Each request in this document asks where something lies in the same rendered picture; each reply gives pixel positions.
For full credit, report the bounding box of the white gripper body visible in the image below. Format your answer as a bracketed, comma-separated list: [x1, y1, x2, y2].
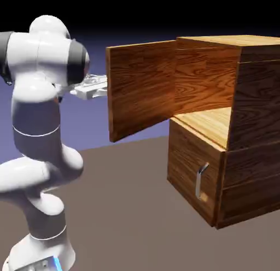
[69, 73, 108, 101]

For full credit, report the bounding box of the small wooden cabinet door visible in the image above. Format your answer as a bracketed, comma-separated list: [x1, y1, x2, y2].
[167, 118, 226, 228]

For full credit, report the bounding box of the large wooden cabinet door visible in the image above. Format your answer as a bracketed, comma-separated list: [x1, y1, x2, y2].
[105, 39, 177, 143]

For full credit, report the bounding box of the curved silver door handle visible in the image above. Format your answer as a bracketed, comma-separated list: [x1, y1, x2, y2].
[195, 162, 209, 200]

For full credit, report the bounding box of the wooden cabinet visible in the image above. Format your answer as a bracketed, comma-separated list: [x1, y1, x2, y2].
[167, 35, 280, 229]

